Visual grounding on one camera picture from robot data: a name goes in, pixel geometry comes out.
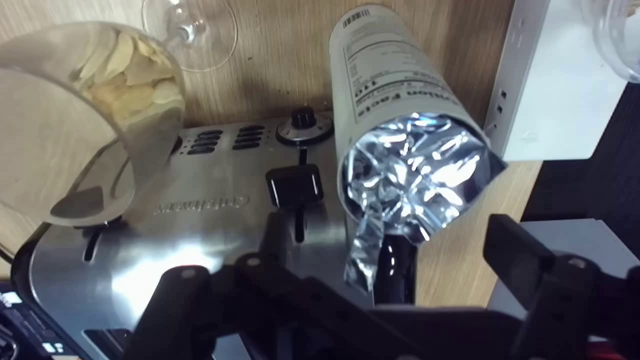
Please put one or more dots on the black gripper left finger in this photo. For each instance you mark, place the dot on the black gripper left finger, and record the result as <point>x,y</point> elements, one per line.
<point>274,315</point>

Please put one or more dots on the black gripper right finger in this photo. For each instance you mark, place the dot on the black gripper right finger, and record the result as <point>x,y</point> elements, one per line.
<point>568,299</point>

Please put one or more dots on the white foil-lined packet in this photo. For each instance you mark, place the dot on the white foil-lined packet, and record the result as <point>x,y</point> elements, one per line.
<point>411,158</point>

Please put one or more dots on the black silver four-slot toaster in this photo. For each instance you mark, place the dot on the black silver four-slot toaster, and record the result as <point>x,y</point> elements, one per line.
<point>207,206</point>

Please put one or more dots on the white rectangular box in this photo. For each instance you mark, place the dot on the white rectangular box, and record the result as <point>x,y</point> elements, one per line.
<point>553,92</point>

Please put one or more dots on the clear plastic cup with chips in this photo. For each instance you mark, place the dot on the clear plastic cup with chips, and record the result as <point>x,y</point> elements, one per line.
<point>88,114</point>

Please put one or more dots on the clear wine glass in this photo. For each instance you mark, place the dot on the clear wine glass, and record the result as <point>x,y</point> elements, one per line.
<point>203,35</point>

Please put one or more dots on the clear round plastic container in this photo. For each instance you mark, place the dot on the clear round plastic container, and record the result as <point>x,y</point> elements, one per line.
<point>616,33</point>

